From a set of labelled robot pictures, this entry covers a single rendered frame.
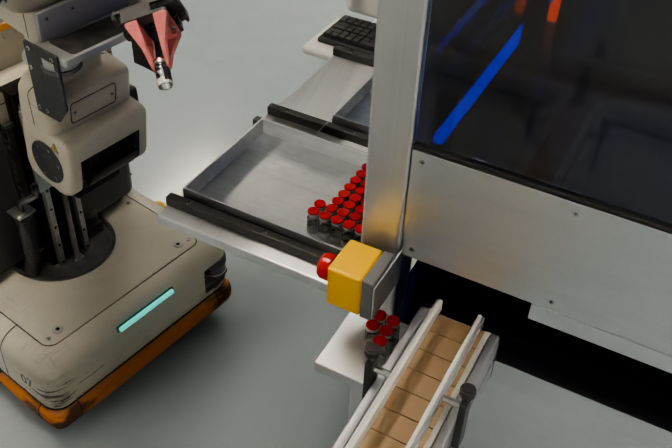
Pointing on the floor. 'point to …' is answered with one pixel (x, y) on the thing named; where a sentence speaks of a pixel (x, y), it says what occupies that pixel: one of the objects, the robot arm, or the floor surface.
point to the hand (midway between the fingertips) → (161, 64)
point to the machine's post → (396, 102)
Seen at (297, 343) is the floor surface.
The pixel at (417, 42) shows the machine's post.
